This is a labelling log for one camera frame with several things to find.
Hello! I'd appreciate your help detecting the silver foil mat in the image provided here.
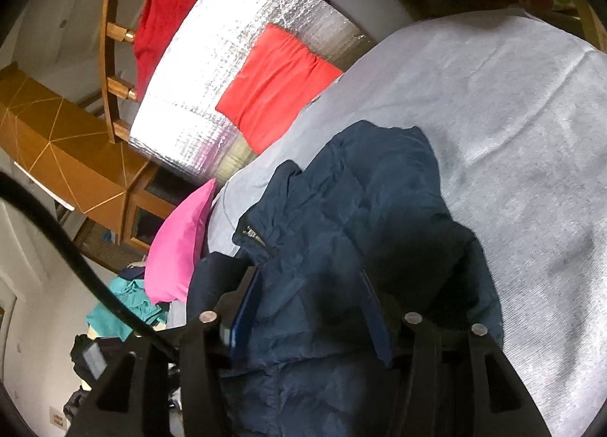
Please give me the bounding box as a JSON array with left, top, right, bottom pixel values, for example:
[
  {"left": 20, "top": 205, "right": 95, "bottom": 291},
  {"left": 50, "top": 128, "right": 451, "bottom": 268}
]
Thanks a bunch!
[{"left": 129, "top": 0, "right": 375, "bottom": 182}]

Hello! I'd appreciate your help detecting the thick black cable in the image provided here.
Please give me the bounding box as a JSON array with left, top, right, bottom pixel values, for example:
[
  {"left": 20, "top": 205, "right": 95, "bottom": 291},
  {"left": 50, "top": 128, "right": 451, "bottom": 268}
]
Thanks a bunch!
[{"left": 0, "top": 171, "right": 181, "bottom": 357}]

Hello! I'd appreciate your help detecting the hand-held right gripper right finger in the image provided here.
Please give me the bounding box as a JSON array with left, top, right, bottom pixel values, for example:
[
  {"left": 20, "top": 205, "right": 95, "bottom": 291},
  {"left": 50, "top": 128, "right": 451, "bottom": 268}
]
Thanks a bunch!
[{"left": 358, "top": 269, "right": 553, "bottom": 437}]

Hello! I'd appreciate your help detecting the orange-red cloth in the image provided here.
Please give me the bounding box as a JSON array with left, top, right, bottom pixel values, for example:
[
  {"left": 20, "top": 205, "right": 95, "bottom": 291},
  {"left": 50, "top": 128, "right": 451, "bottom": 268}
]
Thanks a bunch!
[{"left": 215, "top": 23, "right": 344, "bottom": 156}]

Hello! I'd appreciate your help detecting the pink cloth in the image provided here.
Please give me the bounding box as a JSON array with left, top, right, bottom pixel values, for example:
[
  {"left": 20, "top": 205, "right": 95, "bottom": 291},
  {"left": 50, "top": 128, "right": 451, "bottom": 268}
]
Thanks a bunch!
[{"left": 145, "top": 178, "right": 218, "bottom": 305}]

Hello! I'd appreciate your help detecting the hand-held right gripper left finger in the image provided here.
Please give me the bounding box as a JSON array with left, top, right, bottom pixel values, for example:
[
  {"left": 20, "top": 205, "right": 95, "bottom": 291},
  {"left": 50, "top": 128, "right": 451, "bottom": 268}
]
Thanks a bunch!
[{"left": 66, "top": 266, "right": 264, "bottom": 437}]

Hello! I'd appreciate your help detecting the grey blanket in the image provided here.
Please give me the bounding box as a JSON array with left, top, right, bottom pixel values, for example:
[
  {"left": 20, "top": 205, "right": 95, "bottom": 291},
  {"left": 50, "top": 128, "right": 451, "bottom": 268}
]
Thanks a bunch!
[{"left": 209, "top": 10, "right": 607, "bottom": 437}]

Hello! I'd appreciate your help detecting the red garment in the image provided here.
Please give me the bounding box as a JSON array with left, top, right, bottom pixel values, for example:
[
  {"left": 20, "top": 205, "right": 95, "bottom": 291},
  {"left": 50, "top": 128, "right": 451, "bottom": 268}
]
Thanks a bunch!
[{"left": 133, "top": 0, "right": 233, "bottom": 101}]

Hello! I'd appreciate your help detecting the teal cloth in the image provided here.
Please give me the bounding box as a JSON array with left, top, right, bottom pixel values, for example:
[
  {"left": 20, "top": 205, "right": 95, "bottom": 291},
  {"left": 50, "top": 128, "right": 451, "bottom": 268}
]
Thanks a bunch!
[{"left": 85, "top": 276, "right": 169, "bottom": 343}]

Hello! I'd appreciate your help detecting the brown wooden cabinet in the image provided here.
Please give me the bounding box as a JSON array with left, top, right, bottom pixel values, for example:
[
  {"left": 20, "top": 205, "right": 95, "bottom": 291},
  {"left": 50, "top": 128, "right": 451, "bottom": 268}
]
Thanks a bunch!
[{"left": 0, "top": 62, "right": 162, "bottom": 248}]

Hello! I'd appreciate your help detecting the navy quilted jacket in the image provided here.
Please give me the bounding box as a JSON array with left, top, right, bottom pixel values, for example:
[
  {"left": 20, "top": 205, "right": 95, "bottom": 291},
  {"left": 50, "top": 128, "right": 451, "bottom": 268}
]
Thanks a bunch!
[{"left": 187, "top": 119, "right": 506, "bottom": 437}]

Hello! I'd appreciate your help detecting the dark clothing pile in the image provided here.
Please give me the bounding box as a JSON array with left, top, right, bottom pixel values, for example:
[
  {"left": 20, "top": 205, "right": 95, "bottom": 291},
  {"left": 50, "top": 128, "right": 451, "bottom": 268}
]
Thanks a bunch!
[{"left": 64, "top": 333, "right": 124, "bottom": 419}]

